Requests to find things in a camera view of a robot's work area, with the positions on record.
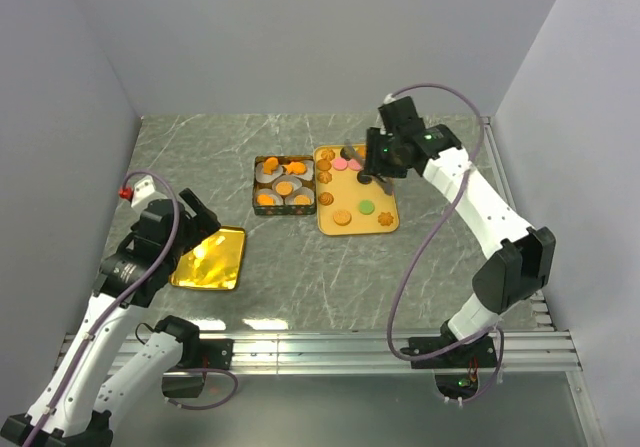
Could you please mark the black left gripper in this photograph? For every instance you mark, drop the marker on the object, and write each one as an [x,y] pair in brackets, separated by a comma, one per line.
[201,224]

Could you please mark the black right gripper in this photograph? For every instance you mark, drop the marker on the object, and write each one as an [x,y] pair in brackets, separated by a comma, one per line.
[375,138]

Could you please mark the orange fish cookie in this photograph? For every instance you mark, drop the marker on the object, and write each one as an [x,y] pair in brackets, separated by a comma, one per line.
[271,166]
[297,168]

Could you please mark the green cookie tin box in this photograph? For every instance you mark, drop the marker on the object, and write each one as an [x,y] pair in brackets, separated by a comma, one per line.
[303,185]

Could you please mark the round orange chip cookie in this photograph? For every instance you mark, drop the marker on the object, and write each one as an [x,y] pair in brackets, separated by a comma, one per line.
[284,188]

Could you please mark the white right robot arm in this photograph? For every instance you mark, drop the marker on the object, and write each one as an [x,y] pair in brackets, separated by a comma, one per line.
[518,257]

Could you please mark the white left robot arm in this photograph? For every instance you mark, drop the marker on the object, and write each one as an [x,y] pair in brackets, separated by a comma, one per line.
[83,402]

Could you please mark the black round cookie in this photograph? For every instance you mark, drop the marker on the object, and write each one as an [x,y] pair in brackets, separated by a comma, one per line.
[364,179]

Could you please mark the pink round cookie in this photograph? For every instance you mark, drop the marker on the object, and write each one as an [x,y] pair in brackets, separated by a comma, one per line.
[340,164]

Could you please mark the gold tin lid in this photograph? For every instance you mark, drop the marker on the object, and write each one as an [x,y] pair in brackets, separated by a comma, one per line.
[214,264]

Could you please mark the green round cookie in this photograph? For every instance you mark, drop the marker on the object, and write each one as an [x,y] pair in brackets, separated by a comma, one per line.
[366,207]

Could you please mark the swirl brown cookie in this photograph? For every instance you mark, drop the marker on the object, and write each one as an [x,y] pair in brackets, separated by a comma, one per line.
[327,154]

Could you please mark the flower shaped brown cookie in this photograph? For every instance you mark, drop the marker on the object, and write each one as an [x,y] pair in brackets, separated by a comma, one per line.
[386,219]

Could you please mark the gold cookie tray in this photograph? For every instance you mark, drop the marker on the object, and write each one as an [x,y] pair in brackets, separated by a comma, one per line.
[340,190]

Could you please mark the round tan sandwich cookie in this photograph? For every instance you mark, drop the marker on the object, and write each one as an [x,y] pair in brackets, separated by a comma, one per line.
[341,217]

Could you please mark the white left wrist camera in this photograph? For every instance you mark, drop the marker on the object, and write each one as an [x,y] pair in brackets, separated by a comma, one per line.
[141,194]

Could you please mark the aluminium mounting rail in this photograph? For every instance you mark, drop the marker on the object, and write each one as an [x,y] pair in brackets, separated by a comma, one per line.
[366,352]

